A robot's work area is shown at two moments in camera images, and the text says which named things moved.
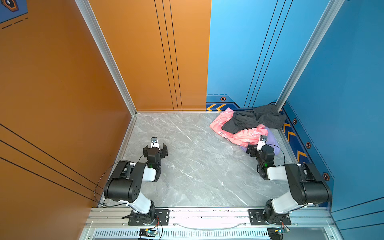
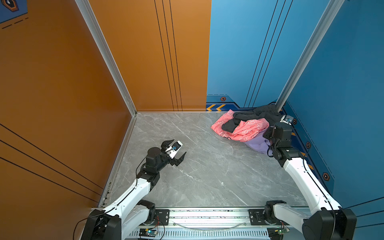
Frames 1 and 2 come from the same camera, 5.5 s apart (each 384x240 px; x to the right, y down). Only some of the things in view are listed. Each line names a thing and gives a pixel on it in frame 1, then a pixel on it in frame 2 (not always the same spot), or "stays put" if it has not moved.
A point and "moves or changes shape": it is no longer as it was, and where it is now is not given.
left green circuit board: (146, 232) stays put
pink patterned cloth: (247, 137) moves or changes shape
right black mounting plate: (256, 217) stays put
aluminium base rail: (113, 223) stays put
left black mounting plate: (161, 218) stays put
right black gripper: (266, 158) to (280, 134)
